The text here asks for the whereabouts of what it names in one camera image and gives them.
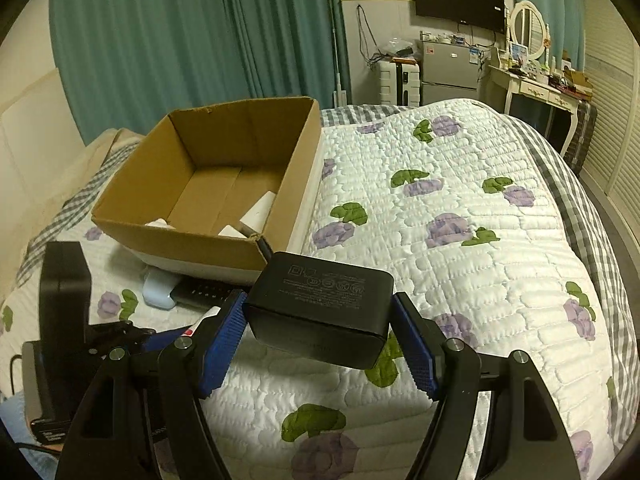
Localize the checked covered chair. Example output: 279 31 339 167
564 100 599 177

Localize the black cable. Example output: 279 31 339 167
9 354 28 397

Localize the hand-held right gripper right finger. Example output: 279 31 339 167
391 292 593 480

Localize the red and white packet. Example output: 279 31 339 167
182 306 223 338

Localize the white mop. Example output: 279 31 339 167
327 0 352 109

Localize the white suitcase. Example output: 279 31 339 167
378 60 424 106

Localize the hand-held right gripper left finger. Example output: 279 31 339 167
54 290 249 480

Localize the white oval mirror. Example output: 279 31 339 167
509 1 547 62

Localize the white louvered wardrobe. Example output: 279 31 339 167
580 0 640 271

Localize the white padded headboard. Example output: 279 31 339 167
0 67 87 241

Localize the silver small fridge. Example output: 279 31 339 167
421 40 484 107

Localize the white charger block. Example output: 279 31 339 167
239 190 277 228

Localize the black power adapter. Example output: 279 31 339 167
247 251 395 370

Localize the white dressing table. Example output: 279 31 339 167
487 62 582 157

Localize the brown cardboard box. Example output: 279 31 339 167
91 96 321 283

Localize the black remote control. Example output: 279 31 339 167
170 282 251 309

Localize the beige pillow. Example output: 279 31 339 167
82 127 147 181

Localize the light blue case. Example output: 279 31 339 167
142 267 178 309

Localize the white floral quilt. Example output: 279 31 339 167
0 98 626 480

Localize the black wall television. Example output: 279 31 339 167
412 0 506 34

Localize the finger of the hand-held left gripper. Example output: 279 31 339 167
89 323 157 357

